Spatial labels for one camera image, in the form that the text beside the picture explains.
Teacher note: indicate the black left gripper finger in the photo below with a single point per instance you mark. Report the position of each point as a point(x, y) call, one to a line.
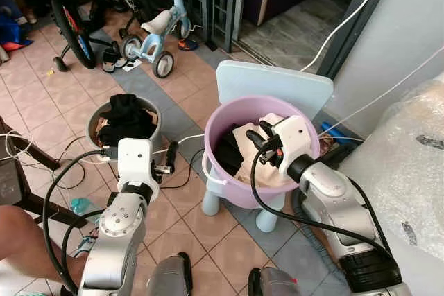
point(173, 150)

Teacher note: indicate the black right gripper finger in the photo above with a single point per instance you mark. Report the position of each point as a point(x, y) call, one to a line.
point(267, 129)
point(257, 140)

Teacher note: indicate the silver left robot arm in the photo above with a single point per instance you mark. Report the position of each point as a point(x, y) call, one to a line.
point(114, 230)

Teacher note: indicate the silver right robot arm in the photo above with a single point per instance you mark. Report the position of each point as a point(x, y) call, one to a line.
point(347, 220)

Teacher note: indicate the black clothes pile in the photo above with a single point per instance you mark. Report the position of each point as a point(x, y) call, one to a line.
point(125, 119)

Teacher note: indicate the black cloth garment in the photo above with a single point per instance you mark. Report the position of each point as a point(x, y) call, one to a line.
point(227, 154)

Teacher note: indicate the purple plastic bucket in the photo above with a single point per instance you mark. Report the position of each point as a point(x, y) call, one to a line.
point(225, 119)

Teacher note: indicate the light blue plastic chair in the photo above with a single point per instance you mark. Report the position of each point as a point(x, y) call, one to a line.
point(277, 81)

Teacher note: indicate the small blue plastic object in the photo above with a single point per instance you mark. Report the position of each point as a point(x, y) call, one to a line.
point(331, 129)

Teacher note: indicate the grey plastic bucket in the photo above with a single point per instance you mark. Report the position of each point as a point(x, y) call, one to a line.
point(95, 129)

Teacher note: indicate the small teal object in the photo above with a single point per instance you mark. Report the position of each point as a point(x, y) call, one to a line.
point(83, 206)

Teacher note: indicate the black shoes pair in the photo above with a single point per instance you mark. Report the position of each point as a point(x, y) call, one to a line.
point(111, 59)

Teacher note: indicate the grey robot left foot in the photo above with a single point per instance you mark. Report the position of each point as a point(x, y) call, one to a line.
point(170, 279)

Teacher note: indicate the grey robot foot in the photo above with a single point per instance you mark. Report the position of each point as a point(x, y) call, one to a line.
point(170, 279)
point(274, 283)

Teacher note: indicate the light blue kids tricycle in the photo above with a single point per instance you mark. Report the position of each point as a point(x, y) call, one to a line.
point(163, 29)

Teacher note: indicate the bubble wrapped appliance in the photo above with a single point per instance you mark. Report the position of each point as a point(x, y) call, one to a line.
point(402, 164)

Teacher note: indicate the grey robot right foot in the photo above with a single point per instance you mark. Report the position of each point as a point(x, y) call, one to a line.
point(274, 283)

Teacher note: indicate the dark metal grid gate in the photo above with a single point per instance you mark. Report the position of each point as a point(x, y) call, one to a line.
point(211, 1)

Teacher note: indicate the person's bare leg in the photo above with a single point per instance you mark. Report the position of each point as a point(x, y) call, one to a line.
point(24, 240)

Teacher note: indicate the black bicycle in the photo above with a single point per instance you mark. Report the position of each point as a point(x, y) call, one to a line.
point(73, 25)

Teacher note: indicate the blue bag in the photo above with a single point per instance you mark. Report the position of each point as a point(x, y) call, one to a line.
point(12, 32)

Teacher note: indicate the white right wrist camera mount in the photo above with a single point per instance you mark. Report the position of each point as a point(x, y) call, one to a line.
point(293, 136)

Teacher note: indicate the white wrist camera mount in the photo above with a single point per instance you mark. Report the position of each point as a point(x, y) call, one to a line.
point(293, 136)
point(136, 161)

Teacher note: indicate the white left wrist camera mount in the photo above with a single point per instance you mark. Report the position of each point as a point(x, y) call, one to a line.
point(136, 161)

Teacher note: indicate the dark wooden furniture frame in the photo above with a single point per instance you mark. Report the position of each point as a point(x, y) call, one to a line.
point(41, 202)

